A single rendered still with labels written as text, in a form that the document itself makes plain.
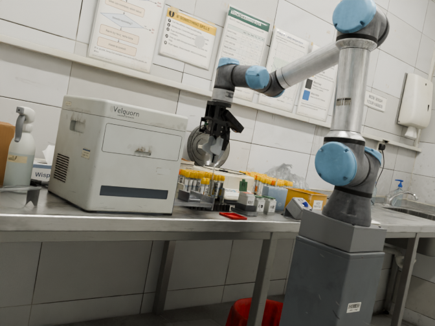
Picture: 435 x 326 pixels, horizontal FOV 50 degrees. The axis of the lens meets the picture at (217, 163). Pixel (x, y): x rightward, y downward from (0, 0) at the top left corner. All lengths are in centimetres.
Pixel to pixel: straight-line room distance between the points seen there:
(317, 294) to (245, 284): 129
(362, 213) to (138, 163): 67
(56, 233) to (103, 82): 87
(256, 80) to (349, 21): 35
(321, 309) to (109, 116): 82
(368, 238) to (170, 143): 65
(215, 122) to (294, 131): 121
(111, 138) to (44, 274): 89
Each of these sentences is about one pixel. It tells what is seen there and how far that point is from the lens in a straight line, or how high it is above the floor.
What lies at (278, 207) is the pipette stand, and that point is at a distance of 192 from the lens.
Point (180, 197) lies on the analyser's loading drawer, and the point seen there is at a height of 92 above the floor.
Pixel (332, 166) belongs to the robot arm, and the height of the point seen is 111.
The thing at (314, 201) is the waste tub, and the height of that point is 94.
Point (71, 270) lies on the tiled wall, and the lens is 206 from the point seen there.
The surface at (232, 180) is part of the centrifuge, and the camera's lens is 194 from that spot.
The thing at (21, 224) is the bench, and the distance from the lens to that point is 117.
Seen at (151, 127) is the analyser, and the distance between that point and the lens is 132.
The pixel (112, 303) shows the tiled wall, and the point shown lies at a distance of 222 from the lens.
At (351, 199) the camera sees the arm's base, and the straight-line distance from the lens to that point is 146.
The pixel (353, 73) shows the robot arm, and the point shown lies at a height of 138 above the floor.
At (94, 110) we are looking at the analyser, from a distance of 129.
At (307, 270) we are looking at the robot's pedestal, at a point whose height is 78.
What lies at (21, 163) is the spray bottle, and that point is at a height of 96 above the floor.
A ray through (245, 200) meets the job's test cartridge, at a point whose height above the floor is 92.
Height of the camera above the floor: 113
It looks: 3 degrees down
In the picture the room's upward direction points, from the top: 11 degrees clockwise
